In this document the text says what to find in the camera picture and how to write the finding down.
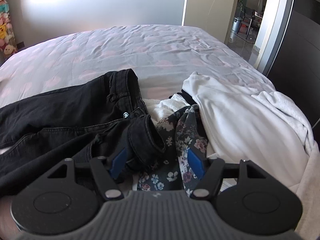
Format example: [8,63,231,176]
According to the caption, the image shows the black denim jeans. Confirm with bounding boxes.
[1,69,165,196]

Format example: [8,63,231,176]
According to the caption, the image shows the floral dark garment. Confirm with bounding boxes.
[137,104,208,196]

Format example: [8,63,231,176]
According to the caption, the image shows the white hooded sweatshirt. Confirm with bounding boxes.
[146,71,315,188]

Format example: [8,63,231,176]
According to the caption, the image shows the dark sliding wardrobe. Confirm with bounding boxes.
[265,0,320,128]

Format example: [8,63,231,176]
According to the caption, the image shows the silver trash bin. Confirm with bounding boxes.
[232,17,242,33]

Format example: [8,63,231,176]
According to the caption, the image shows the cream bedroom door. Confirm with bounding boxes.
[182,0,237,44]

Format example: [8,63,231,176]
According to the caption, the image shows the plush toy column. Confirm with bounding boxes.
[0,0,18,60]

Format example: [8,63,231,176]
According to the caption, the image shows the black wall socket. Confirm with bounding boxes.
[17,42,25,49]

